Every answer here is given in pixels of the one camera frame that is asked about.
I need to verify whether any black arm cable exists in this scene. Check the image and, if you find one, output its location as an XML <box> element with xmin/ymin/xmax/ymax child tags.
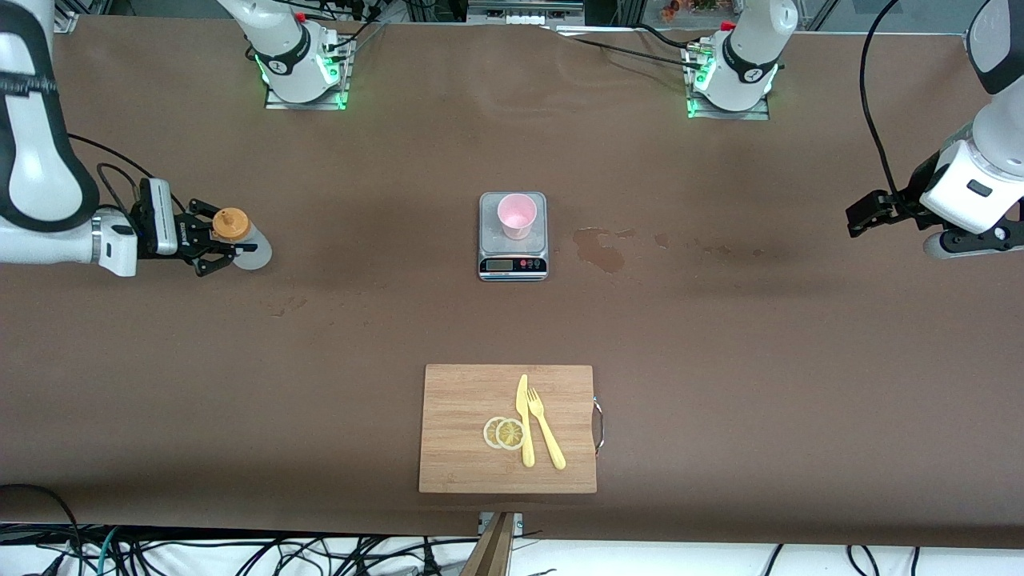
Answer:
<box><xmin>68</xmin><ymin>134</ymin><xmax>154</xmax><ymax>215</ymax></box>
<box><xmin>859</xmin><ymin>0</ymin><xmax>909</xmax><ymax>198</ymax></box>

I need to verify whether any yellow plastic knife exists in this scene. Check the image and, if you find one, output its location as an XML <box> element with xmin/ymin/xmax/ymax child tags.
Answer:
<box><xmin>516</xmin><ymin>374</ymin><xmax>536</xmax><ymax>468</ymax></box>

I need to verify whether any wooden cutting board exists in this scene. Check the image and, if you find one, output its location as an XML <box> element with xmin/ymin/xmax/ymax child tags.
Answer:
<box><xmin>418</xmin><ymin>364</ymin><xmax>598</xmax><ymax>494</ymax></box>

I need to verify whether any black looped floor cable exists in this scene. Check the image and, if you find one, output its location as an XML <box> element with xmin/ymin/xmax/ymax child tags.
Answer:
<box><xmin>0</xmin><ymin>483</ymin><xmax>87</xmax><ymax>576</ymax></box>

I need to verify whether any brown table cover sheet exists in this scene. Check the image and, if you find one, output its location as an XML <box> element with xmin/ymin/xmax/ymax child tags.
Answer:
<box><xmin>0</xmin><ymin>14</ymin><xmax>1024</xmax><ymax>551</ymax></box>

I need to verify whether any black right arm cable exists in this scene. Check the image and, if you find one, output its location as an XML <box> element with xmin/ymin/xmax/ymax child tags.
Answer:
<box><xmin>68</xmin><ymin>134</ymin><xmax>154</xmax><ymax>215</ymax></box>

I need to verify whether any wooden post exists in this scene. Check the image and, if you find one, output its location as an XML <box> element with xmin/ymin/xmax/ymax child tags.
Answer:
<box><xmin>458</xmin><ymin>512</ymin><xmax>516</xmax><ymax>576</ymax></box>

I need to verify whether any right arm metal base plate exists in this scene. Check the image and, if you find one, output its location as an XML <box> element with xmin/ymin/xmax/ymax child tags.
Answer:
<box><xmin>264</xmin><ymin>36</ymin><xmax>354</xmax><ymax>111</ymax></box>

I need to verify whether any yellow plastic fork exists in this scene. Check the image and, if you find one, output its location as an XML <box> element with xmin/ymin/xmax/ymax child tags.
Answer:
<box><xmin>527</xmin><ymin>387</ymin><xmax>567</xmax><ymax>471</ymax></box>

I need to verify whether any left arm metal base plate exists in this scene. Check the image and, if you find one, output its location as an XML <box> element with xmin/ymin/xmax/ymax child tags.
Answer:
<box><xmin>684</xmin><ymin>40</ymin><xmax>771</xmax><ymax>122</ymax></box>

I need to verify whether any teal floor cable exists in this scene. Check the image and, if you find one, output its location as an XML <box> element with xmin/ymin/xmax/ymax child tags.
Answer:
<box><xmin>93</xmin><ymin>526</ymin><xmax>122</xmax><ymax>574</ymax></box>

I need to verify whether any silver digital kitchen scale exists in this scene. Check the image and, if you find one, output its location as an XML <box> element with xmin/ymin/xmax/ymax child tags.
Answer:
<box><xmin>478</xmin><ymin>191</ymin><xmax>550</xmax><ymax>282</ymax></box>

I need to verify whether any pink plastic cup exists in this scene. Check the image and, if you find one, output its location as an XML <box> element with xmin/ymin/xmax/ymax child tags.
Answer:
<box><xmin>498</xmin><ymin>194</ymin><xmax>538</xmax><ymax>241</ymax></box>

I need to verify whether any black cable across table edge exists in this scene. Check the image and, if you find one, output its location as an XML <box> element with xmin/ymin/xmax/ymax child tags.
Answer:
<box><xmin>552</xmin><ymin>26</ymin><xmax>702</xmax><ymax>70</ymax></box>

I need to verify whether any squeeze bottle with orange cap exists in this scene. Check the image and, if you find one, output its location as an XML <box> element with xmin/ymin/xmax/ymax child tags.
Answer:
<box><xmin>211</xmin><ymin>207</ymin><xmax>274</xmax><ymax>271</ymax></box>

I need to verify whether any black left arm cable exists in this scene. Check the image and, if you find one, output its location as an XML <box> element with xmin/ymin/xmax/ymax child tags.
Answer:
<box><xmin>859</xmin><ymin>0</ymin><xmax>909</xmax><ymax>198</ymax></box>

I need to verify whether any white power strip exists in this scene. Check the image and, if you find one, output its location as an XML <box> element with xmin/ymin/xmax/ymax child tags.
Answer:
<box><xmin>467</xmin><ymin>0</ymin><xmax>586</xmax><ymax>26</ymax></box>

